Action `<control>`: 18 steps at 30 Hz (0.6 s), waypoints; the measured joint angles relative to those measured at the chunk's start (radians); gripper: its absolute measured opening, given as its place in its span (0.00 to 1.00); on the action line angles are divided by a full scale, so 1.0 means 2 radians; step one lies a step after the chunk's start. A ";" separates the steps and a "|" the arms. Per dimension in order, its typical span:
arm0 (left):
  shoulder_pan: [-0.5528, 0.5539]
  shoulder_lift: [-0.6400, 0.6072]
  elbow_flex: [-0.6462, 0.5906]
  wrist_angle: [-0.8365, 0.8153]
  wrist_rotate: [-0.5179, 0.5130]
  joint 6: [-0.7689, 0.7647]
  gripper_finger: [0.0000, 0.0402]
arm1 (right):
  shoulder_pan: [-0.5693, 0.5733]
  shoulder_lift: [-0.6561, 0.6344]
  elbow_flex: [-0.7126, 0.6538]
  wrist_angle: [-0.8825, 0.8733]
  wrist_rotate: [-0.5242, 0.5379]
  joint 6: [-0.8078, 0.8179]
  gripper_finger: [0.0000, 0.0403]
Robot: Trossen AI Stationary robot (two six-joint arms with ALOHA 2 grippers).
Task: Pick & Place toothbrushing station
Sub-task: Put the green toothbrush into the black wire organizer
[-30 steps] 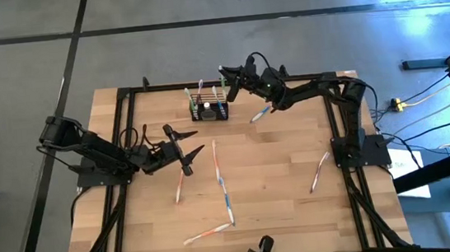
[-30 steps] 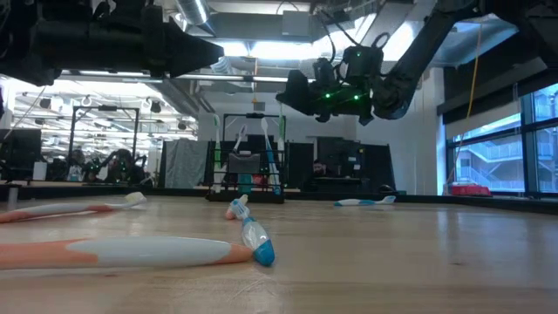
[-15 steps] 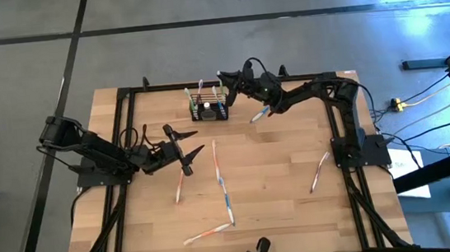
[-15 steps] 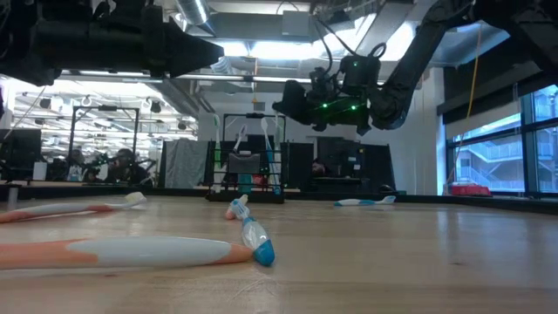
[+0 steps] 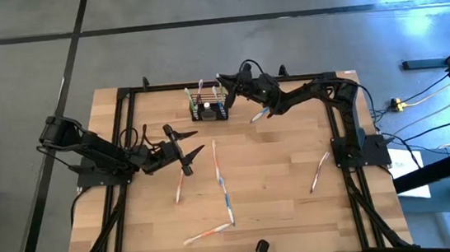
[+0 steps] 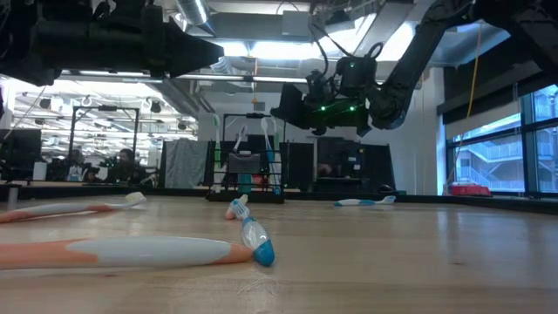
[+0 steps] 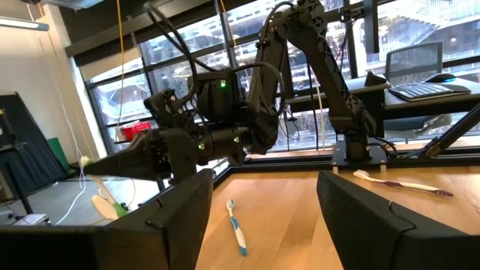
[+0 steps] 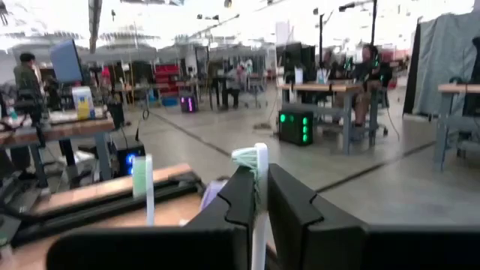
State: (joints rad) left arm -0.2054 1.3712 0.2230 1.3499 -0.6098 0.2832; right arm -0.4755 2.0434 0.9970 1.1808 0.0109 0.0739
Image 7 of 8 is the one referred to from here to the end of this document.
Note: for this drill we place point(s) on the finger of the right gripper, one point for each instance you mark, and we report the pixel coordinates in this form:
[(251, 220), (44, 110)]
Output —
[(135, 161)]

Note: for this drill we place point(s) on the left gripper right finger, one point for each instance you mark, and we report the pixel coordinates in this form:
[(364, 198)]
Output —
[(393, 247)]

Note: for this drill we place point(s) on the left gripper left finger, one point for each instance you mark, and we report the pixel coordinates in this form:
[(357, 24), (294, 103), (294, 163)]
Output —
[(150, 243)]

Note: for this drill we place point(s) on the green white toothbrush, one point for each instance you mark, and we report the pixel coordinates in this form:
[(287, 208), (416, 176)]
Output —
[(103, 206)]

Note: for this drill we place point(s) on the purple white toothbrush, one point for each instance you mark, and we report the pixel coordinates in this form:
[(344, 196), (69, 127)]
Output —
[(405, 184)]

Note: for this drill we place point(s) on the blue white toothbrush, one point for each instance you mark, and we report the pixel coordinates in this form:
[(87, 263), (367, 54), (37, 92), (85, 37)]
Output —
[(236, 227)]

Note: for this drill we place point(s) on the red box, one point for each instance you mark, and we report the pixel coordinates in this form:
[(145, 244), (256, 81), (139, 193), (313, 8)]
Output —
[(137, 131)]

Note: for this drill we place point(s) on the green board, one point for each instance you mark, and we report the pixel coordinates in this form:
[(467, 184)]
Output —
[(60, 153)]

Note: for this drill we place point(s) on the black fabric panel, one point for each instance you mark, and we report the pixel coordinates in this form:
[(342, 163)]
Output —
[(33, 150)]

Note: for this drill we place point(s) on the white flat box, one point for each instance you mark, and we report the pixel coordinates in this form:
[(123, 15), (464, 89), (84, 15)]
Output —
[(32, 219)]

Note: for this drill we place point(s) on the black desk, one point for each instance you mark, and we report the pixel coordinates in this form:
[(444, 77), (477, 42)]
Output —
[(431, 108)]

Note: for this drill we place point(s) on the black keyboard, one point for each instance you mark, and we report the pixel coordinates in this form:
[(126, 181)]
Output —
[(423, 91)]

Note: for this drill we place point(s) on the black wedge-shaped object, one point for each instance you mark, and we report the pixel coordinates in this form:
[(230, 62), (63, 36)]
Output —
[(375, 79)]

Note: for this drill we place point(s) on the black computer mouse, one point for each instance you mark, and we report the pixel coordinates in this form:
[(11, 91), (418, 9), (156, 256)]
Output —
[(441, 78)]

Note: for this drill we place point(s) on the gray office chair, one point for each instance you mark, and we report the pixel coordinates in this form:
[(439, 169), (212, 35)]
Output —
[(412, 60)]

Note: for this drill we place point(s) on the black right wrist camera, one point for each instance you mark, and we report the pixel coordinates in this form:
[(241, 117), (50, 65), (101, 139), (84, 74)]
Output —
[(165, 107)]

